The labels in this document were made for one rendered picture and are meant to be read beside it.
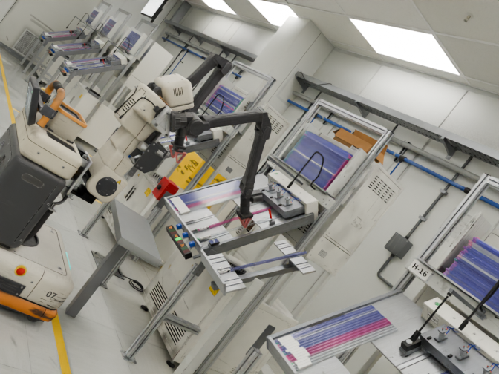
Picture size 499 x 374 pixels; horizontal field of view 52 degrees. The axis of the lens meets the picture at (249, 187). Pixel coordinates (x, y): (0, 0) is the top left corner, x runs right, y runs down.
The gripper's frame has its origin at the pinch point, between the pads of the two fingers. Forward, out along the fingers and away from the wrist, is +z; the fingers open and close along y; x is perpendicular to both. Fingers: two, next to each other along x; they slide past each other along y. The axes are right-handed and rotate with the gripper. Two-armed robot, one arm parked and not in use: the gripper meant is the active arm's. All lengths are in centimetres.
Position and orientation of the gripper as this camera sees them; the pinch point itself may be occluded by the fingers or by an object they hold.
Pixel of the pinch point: (244, 225)
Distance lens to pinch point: 296.7
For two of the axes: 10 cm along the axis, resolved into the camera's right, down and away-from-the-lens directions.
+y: -4.3, -4.1, 8.0
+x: -9.0, 1.7, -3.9
